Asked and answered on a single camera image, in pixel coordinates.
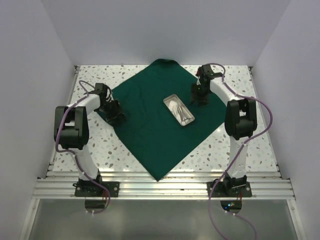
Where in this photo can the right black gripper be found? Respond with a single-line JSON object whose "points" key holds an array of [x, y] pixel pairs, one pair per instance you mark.
{"points": [[202, 101]]}

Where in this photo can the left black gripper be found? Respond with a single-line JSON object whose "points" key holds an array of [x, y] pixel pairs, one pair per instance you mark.
{"points": [[111, 118]]}

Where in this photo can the metal tray tin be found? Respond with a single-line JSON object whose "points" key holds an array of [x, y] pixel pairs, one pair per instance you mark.
{"points": [[186, 110]]}

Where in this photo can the steel hemostat forceps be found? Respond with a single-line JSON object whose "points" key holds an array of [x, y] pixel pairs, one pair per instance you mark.
{"points": [[184, 119]]}

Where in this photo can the green surgical cloth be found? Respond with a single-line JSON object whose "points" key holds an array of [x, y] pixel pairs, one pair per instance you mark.
{"points": [[150, 131]]}

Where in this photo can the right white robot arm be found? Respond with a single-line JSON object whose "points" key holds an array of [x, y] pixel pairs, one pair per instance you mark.
{"points": [[240, 123]]}

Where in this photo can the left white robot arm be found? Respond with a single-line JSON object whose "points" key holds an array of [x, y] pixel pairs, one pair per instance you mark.
{"points": [[71, 135]]}

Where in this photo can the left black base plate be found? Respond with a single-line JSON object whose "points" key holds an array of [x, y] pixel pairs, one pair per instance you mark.
{"points": [[88, 189]]}

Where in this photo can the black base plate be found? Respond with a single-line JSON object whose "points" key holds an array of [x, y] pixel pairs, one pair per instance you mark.
{"points": [[221, 191], [88, 189]]}

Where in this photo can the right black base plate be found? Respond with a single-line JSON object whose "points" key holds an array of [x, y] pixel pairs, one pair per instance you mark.
{"points": [[221, 191]]}

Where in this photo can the aluminium rail frame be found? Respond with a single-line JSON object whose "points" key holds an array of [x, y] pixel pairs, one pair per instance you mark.
{"points": [[174, 208]]}

